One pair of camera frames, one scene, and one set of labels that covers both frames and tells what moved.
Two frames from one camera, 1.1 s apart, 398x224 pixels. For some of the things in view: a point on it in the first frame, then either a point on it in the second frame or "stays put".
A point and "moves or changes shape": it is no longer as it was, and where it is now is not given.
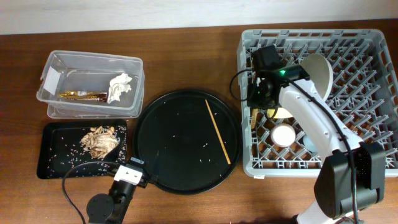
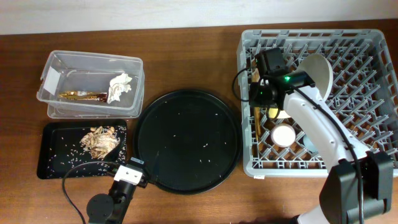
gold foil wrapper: x=76 y=95 stays put
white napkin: x=117 y=85 stays put
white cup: x=283 y=135 stays put
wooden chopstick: x=226 y=155 moves or changes shape
